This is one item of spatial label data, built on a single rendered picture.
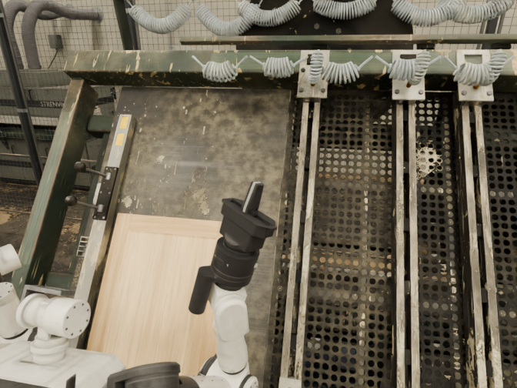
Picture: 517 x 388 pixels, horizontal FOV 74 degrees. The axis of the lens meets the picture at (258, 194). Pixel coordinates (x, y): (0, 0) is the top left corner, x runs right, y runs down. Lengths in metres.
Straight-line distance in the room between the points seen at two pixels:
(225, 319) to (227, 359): 0.16
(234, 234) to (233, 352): 0.30
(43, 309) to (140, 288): 0.54
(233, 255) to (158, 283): 0.60
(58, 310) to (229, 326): 0.31
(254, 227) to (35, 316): 0.43
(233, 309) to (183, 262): 0.52
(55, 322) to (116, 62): 1.06
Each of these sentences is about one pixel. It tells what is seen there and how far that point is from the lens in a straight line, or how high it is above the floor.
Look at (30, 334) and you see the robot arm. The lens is 1.15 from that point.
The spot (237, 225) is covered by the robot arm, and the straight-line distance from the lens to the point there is 0.64.
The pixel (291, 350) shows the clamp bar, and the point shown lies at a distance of 1.11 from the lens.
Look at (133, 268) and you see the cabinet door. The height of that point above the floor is 1.19.
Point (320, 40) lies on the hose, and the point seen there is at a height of 1.90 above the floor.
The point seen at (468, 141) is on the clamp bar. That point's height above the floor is 1.61.
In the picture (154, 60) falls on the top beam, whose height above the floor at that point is 1.84.
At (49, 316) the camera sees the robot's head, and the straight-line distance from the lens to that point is 0.74.
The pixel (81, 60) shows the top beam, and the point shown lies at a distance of 1.62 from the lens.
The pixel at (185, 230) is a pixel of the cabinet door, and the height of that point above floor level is 1.30.
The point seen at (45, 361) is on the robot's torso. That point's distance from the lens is 0.78.
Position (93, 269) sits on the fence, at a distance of 1.31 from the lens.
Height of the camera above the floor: 1.86
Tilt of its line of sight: 22 degrees down
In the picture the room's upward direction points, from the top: straight up
